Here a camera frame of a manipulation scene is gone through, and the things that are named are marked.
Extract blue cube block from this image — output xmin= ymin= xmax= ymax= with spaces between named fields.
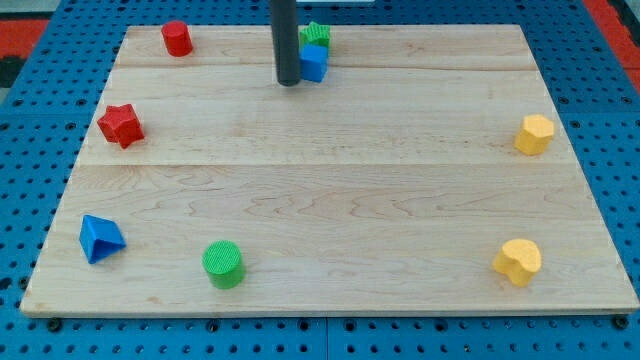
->
xmin=299 ymin=44 xmax=329 ymax=83

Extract green star block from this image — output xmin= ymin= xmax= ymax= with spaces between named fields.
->
xmin=299 ymin=21 xmax=331 ymax=49

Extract red star block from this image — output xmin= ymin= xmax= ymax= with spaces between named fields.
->
xmin=97 ymin=104 xmax=145 ymax=149

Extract light wooden board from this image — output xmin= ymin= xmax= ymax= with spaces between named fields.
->
xmin=21 ymin=25 xmax=639 ymax=318

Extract green cylinder block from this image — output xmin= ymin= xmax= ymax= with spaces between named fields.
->
xmin=201 ymin=240 xmax=245 ymax=290

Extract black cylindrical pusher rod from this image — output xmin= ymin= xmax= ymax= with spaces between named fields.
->
xmin=269 ymin=0 xmax=301 ymax=87

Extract red cylinder block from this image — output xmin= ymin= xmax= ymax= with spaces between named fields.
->
xmin=161 ymin=20 xmax=193 ymax=57

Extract yellow heart block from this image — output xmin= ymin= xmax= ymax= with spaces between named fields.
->
xmin=492 ymin=238 xmax=542 ymax=287

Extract yellow hexagon block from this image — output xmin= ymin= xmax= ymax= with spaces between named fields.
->
xmin=514 ymin=114 xmax=555 ymax=156

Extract blue triangle block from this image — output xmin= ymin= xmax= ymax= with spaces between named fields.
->
xmin=79 ymin=215 xmax=126 ymax=264

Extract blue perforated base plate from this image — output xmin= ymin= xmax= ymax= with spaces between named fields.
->
xmin=1 ymin=0 xmax=639 ymax=359

